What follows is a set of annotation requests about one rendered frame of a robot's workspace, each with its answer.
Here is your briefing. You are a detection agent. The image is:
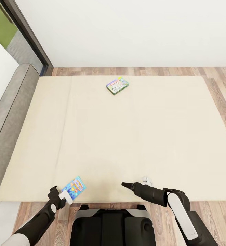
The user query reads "board game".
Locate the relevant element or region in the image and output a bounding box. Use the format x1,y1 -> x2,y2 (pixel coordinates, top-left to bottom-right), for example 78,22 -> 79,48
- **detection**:
106,77 -> 129,95
61,176 -> 86,200

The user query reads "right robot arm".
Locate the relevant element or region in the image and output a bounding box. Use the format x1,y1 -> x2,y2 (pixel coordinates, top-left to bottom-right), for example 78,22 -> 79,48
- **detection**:
122,176 -> 218,246

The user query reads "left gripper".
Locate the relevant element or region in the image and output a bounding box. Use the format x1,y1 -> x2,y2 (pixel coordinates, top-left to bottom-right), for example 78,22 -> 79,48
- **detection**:
48,186 -> 66,211

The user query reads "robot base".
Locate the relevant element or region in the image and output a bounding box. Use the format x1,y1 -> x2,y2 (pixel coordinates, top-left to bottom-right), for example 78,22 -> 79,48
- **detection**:
70,205 -> 156,246

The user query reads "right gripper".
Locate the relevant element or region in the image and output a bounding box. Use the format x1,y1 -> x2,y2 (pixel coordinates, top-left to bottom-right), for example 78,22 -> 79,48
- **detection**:
122,182 -> 156,204

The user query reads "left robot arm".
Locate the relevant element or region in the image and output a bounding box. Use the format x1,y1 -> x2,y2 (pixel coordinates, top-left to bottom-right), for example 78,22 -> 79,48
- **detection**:
1,186 -> 73,246

